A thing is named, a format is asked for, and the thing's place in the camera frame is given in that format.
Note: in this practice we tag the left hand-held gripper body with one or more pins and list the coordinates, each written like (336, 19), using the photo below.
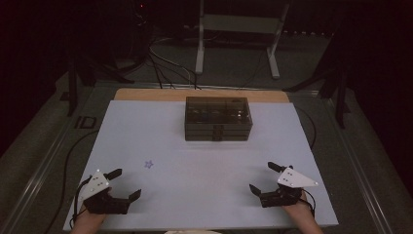
(104, 203)

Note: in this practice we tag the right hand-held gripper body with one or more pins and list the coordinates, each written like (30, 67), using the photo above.
(279, 196)

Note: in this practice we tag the small pale star-shaped piece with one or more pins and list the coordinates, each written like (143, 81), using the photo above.
(148, 164)

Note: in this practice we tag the dark transparent drawer box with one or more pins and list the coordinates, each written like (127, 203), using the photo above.
(214, 110)

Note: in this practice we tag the person's left hand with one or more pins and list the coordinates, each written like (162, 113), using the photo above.
(91, 219)

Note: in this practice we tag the person's right hand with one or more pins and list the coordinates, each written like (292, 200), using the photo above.
(300, 209)

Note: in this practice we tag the white table mat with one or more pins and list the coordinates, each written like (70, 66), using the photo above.
(195, 188)

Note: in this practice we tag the person's light clothing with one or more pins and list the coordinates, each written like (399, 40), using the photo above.
(191, 232)

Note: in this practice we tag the black tripod stand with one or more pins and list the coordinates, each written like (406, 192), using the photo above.
(340, 97)
(72, 94)

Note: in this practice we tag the grey metal stand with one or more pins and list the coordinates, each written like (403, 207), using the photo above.
(238, 24)

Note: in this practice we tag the metal floor rail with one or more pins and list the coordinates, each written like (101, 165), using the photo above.
(35, 182)
(363, 182)

